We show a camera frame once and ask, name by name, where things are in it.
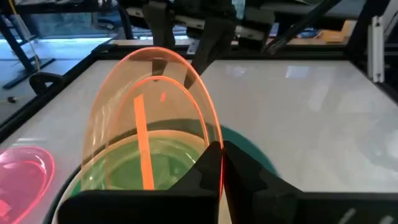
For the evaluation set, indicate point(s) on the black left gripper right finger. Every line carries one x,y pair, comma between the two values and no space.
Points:
280,207

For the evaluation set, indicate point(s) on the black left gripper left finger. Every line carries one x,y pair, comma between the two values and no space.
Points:
140,207

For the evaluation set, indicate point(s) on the green translucent plastic plate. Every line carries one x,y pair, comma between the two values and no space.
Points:
124,168

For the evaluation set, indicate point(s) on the orange translucent plastic plate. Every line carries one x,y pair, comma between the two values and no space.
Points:
174,102

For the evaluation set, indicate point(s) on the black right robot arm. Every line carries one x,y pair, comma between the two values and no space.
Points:
214,37

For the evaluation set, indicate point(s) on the large dark green plate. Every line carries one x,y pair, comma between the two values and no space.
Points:
245,140

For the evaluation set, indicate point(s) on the pink translucent plastic plate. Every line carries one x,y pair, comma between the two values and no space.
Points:
21,180

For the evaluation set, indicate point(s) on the black metal table stand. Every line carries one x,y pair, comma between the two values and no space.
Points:
18,49

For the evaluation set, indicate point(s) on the black aluminium table frame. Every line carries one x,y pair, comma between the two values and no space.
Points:
280,56

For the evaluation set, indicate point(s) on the black frame clamp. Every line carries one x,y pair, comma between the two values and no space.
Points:
43,81

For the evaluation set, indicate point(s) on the white aluminium extrusion post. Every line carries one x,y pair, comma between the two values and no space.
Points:
376,49

